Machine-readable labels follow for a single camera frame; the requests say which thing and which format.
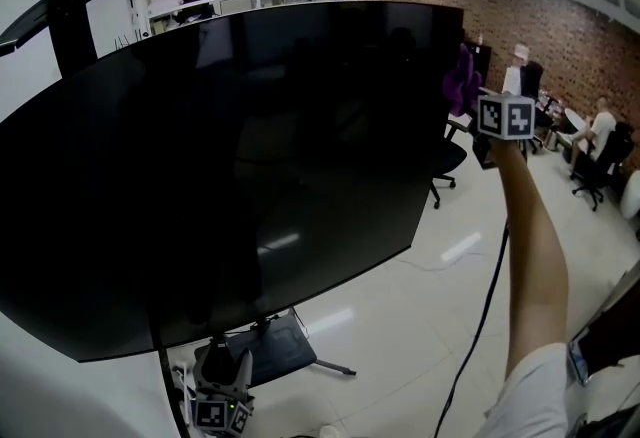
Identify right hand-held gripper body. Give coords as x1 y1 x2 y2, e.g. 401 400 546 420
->
470 93 537 171

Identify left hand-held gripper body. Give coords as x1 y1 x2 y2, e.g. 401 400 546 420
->
190 379 255 437

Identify purple cloth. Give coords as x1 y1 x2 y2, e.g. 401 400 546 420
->
442 43 484 117

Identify large black screen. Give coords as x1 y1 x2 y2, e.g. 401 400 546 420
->
0 0 465 363

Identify person's right forearm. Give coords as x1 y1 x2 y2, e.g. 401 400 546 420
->
487 138 570 383

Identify black screen stand base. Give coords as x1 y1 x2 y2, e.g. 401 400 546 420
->
219 308 357 388

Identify black cabinet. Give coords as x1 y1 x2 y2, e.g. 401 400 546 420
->
462 43 494 93

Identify white round table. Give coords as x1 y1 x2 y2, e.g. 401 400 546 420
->
563 106 594 133

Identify black office chair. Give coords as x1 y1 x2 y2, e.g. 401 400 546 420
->
429 118 474 210
572 121 635 212

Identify white chair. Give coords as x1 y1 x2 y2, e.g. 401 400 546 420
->
621 170 640 220

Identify person's white shirt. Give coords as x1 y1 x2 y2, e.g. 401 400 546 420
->
482 343 572 438

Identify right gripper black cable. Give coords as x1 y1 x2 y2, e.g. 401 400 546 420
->
433 220 510 438

